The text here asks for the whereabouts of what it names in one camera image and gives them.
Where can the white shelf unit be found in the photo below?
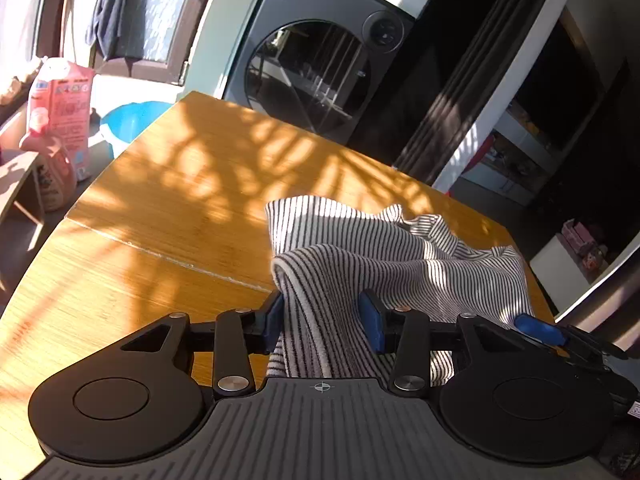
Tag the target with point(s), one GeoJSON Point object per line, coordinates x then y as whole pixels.
{"type": "Point", "coordinates": [520, 145]}

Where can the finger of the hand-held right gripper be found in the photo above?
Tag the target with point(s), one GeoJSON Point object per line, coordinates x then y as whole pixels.
{"type": "Point", "coordinates": [537, 329]}

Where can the dark curtain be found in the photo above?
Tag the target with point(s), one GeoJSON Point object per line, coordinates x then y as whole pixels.
{"type": "Point", "coordinates": [475, 85]}

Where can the pink box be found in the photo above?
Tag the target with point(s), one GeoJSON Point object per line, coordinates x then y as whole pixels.
{"type": "Point", "coordinates": [575, 234]}

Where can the pink detergent refill bag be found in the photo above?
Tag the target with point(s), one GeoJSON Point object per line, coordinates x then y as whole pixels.
{"type": "Point", "coordinates": [70, 95]}

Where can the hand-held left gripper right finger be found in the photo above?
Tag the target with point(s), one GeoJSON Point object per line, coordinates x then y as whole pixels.
{"type": "Point", "coordinates": [372, 325]}

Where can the blue plastic basin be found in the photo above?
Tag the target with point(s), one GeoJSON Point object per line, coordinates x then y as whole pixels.
{"type": "Point", "coordinates": [125, 120]}

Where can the white storage box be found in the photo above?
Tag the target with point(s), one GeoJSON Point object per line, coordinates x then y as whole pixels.
{"type": "Point", "coordinates": [560, 270]}

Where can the dark front-loading washing machine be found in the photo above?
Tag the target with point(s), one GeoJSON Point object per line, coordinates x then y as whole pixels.
{"type": "Point", "coordinates": [280, 0]}

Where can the hanging dark blue garment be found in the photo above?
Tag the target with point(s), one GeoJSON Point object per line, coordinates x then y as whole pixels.
{"type": "Point", "coordinates": [117, 15]}

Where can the brown wooden stool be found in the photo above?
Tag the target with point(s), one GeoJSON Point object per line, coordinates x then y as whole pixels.
{"type": "Point", "coordinates": [15, 175]}

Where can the pink detergent bottle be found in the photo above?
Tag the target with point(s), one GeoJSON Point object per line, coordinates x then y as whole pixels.
{"type": "Point", "coordinates": [50, 180]}

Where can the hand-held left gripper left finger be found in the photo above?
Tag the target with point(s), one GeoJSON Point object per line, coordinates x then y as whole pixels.
{"type": "Point", "coordinates": [272, 325]}

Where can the brown framed glass door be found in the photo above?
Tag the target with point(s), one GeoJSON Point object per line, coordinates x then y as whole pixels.
{"type": "Point", "coordinates": [185, 25]}

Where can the striped grey cloth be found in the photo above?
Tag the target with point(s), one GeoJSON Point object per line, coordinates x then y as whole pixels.
{"type": "Point", "coordinates": [325, 270]}

